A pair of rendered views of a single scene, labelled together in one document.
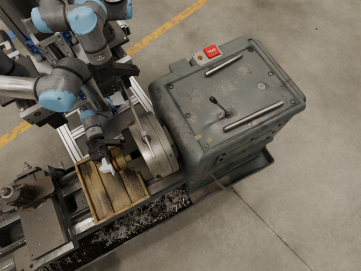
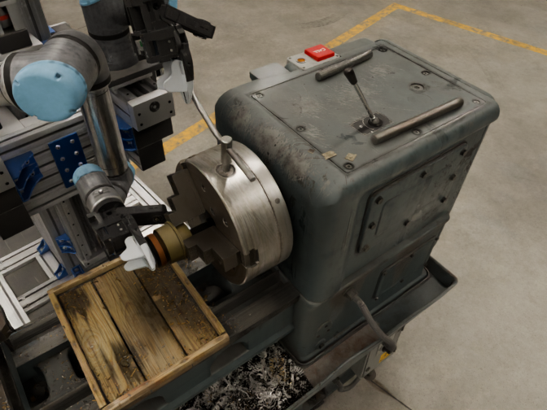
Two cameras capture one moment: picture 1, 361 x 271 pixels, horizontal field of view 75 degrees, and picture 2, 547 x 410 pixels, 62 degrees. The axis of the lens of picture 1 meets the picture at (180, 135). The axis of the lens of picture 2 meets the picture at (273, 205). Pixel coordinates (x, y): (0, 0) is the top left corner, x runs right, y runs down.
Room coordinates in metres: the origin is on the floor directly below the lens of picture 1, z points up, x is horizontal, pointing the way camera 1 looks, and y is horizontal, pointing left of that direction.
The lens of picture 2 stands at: (-0.35, 0.21, 1.86)
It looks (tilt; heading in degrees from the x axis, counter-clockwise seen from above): 46 degrees down; 346
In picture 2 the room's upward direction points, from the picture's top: 2 degrees clockwise
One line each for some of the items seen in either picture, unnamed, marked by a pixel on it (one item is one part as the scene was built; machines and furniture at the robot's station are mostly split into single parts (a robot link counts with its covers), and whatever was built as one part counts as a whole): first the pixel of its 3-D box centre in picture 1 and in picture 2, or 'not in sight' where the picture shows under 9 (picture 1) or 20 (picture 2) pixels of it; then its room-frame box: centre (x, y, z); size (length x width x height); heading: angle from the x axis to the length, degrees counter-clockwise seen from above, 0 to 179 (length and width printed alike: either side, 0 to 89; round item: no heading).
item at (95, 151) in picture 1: (99, 149); (115, 227); (0.38, 0.40, 1.08); 0.12 x 0.09 x 0.08; 23
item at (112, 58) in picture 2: (98, 27); (111, 42); (1.01, 0.40, 1.21); 0.15 x 0.15 x 0.10
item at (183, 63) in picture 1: (180, 69); (270, 77); (0.69, -0.02, 1.24); 0.09 x 0.08 x 0.03; 114
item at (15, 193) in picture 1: (9, 192); not in sight; (0.19, 0.75, 1.13); 0.08 x 0.08 x 0.03
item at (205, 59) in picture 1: (207, 58); (312, 65); (0.75, -0.15, 1.23); 0.13 x 0.08 x 0.05; 114
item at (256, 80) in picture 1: (219, 110); (347, 155); (0.55, -0.21, 1.06); 0.59 x 0.48 x 0.39; 114
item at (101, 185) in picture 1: (111, 180); (136, 316); (0.26, 0.39, 0.89); 0.36 x 0.30 x 0.04; 24
